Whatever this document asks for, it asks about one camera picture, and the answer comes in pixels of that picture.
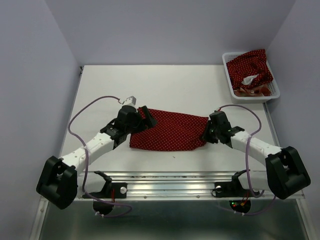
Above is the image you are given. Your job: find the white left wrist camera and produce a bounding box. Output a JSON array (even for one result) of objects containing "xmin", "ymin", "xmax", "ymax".
[{"xmin": 122, "ymin": 96, "xmax": 137, "ymax": 107}]

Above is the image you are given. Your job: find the aluminium mounting rail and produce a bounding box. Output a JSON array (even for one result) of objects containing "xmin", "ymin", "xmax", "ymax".
[{"xmin": 41, "ymin": 170, "xmax": 306, "ymax": 201}]

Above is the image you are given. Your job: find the red polka dot skirt in basket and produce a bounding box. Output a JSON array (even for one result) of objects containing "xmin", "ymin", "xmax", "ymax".
[{"xmin": 226, "ymin": 49, "xmax": 274, "ymax": 90}]

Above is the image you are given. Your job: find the red polka dot skirt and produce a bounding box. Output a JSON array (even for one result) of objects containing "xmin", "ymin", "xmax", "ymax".
[
  {"xmin": 129, "ymin": 109, "xmax": 209, "ymax": 152},
  {"xmin": 226, "ymin": 49, "xmax": 274, "ymax": 90}
]

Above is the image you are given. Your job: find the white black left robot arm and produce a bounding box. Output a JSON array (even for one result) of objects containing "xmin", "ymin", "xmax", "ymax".
[{"xmin": 36, "ymin": 105, "xmax": 157, "ymax": 210}]

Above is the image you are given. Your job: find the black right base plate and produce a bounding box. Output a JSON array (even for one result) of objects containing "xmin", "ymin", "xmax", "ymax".
[{"xmin": 211, "ymin": 181, "xmax": 253, "ymax": 198}]

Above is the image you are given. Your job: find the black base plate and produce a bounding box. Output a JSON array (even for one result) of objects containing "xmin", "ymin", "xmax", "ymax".
[
  {"xmin": 89, "ymin": 182, "xmax": 128, "ymax": 200},
  {"xmin": 211, "ymin": 181, "xmax": 253, "ymax": 198}
]

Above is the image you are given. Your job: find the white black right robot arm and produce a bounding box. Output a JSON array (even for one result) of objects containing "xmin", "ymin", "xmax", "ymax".
[{"xmin": 202, "ymin": 111, "xmax": 311, "ymax": 200}]

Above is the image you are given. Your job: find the white plastic basket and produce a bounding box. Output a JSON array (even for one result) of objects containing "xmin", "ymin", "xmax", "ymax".
[{"xmin": 222, "ymin": 49, "xmax": 280, "ymax": 104}]

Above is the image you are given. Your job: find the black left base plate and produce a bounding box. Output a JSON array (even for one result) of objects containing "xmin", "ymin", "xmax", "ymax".
[{"xmin": 89, "ymin": 182, "xmax": 128, "ymax": 200}]

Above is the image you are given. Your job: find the red plaid skirt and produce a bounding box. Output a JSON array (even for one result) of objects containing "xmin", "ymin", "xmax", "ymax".
[{"xmin": 233, "ymin": 84, "xmax": 272, "ymax": 97}]

